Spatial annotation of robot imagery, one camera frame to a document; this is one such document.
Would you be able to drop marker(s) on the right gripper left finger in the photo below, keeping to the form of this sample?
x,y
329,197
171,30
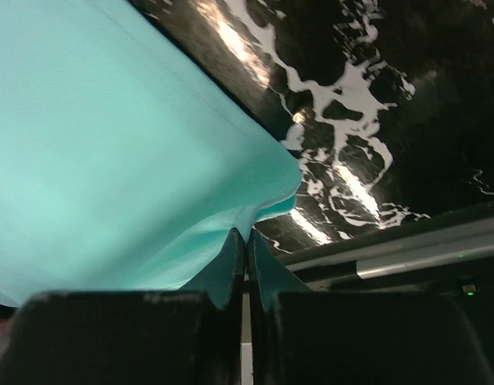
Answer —
x,y
187,336

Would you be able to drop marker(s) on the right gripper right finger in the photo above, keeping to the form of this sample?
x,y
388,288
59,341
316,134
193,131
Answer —
x,y
306,337

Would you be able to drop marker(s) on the teal t-shirt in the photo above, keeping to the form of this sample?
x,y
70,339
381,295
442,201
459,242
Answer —
x,y
122,165

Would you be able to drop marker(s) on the aluminium front rail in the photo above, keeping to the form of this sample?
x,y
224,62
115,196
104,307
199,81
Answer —
x,y
448,239

